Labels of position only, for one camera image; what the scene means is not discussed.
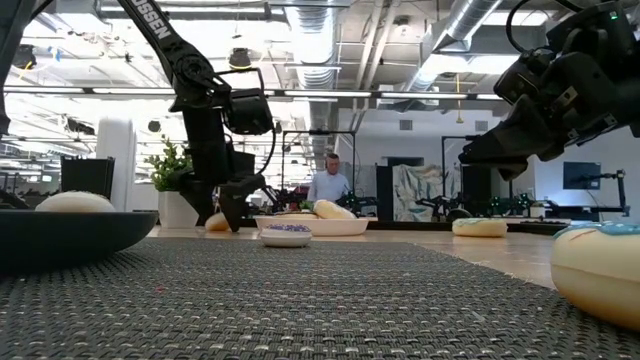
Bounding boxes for black aluminium table frame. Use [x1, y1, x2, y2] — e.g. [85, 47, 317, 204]
[369, 218, 574, 236]

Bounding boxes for grey woven placemat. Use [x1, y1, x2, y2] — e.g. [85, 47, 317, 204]
[0, 235, 640, 360]

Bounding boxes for wall mounted screen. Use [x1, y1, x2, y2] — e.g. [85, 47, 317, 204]
[563, 160, 603, 191]

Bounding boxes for white round plate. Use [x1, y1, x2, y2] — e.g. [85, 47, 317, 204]
[253, 214, 380, 238]

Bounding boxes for silver spiral ceiling duct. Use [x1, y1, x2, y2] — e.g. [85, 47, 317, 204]
[402, 0, 504, 94]

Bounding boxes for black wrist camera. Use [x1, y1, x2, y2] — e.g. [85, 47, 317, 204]
[493, 47, 556, 107]
[225, 88, 275, 136]

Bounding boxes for large blue frosted donut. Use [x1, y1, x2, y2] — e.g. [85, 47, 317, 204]
[549, 221, 640, 332]

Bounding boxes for grey ceiling duct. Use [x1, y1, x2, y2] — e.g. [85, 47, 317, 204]
[284, 0, 346, 166]

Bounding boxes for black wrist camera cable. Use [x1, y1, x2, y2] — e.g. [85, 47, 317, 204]
[213, 67, 279, 177]
[504, 0, 532, 54]

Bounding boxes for yellow hanging pendant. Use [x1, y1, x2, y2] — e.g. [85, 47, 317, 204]
[453, 73, 464, 125]

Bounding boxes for small white frosted donut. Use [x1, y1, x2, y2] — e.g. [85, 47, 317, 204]
[204, 211, 232, 233]

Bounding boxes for small green frosted donut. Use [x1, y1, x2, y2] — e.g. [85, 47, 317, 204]
[273, 210, 320, 221]

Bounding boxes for navy donut multicolour sprinkles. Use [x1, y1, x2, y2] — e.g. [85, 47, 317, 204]
[259, 223, 314, 249]

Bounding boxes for black ceiling speaker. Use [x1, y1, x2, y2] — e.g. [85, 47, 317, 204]
[228, 47, 253, 71]

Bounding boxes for black partition panel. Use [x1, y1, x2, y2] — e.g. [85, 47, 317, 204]
[375, 164, 395, 221]

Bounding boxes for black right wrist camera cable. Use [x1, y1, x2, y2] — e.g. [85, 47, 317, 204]
[504, 0, 532, 54]

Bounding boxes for green plant in white pot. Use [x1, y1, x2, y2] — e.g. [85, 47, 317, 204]
[143, 134, 200, 230]

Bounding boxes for pale draped cloth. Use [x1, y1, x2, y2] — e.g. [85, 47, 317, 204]
[392, 163, 462, 222]

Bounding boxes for dark background table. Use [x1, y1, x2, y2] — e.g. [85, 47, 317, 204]
[544, 198, 632, 221]

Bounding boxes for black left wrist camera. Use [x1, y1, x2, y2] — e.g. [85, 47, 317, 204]
[225, 88, 275, 136]

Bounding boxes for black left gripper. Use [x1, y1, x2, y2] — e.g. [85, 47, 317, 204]
[179, 109, 267, 234]

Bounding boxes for person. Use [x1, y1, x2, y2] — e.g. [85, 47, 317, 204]
[306, 152, 352, 204]

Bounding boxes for white building column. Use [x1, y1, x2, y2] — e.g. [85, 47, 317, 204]
[96, 117, 137, 212]

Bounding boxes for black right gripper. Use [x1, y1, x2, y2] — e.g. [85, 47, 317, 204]
[457, 49, 640, 182]

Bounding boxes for black left wrist camera cable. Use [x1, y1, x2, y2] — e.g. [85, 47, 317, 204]
[213, 67, 279, 177]

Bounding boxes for dark grey round plate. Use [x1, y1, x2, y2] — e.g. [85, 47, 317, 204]
[0, 208, 160, 274]

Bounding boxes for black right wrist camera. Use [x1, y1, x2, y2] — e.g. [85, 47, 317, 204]
[493, 47, 556, 107]

